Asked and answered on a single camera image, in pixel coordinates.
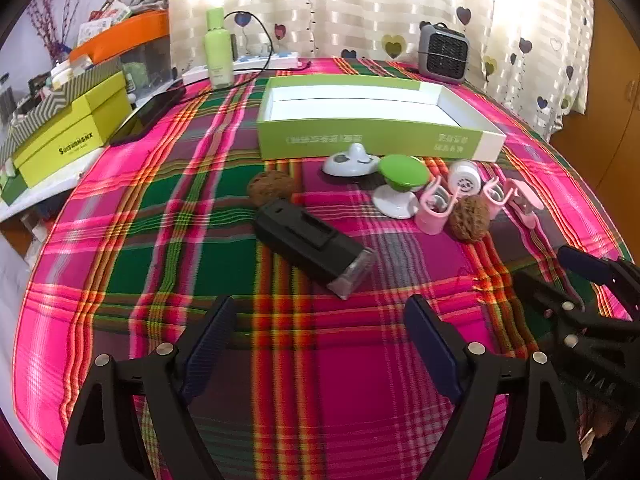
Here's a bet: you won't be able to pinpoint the white power strip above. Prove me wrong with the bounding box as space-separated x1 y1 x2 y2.
181 51 302 86

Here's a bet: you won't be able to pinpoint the black smartphone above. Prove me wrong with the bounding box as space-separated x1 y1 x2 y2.
109 87 187 147

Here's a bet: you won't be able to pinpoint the black bike light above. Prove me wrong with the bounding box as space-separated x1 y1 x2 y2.
252 199 378 302

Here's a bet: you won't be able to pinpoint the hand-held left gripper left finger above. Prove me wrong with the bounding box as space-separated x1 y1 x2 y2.
59 295 237 480

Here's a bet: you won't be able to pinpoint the pink plaid tablecloth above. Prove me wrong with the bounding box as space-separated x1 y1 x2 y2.
10 57 633 480

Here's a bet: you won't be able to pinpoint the brown walnut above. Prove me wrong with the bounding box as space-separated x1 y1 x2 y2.
247 170 296 208
447 196 490 245

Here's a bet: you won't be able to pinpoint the black charger cable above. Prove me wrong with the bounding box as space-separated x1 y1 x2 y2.
170 10 311 106

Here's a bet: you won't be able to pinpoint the colourful printed packets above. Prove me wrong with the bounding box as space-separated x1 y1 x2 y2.
77 0 132 43

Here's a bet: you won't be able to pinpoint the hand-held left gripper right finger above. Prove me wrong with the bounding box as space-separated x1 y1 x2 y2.
404 294 586 480

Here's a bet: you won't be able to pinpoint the white panda face holder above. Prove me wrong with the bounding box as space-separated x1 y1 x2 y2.
321 142 383 178

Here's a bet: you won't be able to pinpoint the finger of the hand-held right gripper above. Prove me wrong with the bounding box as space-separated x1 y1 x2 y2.
556 245 640 311
511 270 640 356

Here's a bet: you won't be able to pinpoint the grey mini heater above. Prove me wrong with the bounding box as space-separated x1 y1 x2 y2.
417 21 471 82

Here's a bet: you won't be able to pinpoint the orange lidded storage bin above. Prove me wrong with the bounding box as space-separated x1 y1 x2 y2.
69 10 173 96

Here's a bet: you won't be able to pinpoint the green and white cardboard box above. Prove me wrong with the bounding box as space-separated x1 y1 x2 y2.
256 75 507 162

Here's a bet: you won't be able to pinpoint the yellow-green shoe box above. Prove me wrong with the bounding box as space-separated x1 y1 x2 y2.
11 71 133 188

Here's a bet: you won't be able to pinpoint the light green lotion bottle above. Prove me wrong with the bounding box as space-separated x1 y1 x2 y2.
202 7 236 90

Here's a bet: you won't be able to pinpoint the striped box lid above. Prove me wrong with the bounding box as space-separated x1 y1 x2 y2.
0 56 123 161

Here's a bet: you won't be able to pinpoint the pink clip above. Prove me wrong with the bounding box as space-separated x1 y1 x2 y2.
505 177 543 230
481 176 516 220
415 177 458 235

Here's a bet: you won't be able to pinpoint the white round cap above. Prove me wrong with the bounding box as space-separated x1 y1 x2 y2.
446 159 482 196

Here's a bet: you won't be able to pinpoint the green and white mushroom holder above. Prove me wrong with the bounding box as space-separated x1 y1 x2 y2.
371 154 431 220

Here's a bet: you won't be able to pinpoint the wooden cabinet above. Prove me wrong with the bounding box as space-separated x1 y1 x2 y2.
547 0 640 201

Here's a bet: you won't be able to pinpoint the heart-print curtain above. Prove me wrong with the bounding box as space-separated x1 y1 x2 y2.
167 0 596 141

